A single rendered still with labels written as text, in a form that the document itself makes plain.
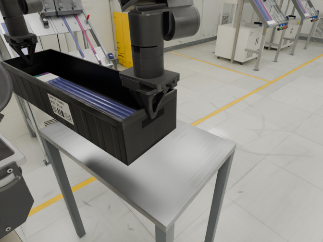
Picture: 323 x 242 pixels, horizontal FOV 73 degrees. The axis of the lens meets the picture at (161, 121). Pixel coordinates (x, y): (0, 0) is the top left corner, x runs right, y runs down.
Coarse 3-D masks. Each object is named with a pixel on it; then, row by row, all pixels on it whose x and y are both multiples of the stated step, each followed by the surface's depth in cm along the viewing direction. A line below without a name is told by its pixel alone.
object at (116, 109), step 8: (48, 72) 79; (48, 80) 73; (56, 80) 73; (64, 80) 73; (64, 88) 68; (72, 88) 67; (80, 88) 67; (80, 96) 63; (88, 96) 63; (96, 96) 63; (96, 104) 59; (104, 104) 59; (112, 104) 59; (120, 104) 59; (112, 112) 55; (120, 112) 55; (128, 112) 55
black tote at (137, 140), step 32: (32, 64) 77; (64, 64) 79; (96, 64) 66; (32, 96) 65; (64, 96) 50; (128, 96) 63; (96, 128) 47; (128, 128) 42; (160, 128) 51; (128, 160) 45
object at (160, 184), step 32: (64, 128) 96; (192, 128) 96; (96, 160) 78; (160, 160) 78; (192, 160) 78; (224, 160) 81; (64, 192) 113; (128, 192) 67; (160, 192) 67; (192, 192) 67; (224, 192) 101; (160, 224) 59
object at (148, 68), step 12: (132, 48) 38; (144, 48) 36; (156, 48) 37; (144, 60) 37; (156, 60) 38; (120, 72) 42; (132, 72) 42; (144, 72) 38; (156, 72) 39; (168, 72) 42; (144, 84) 40; (156, 84) 37
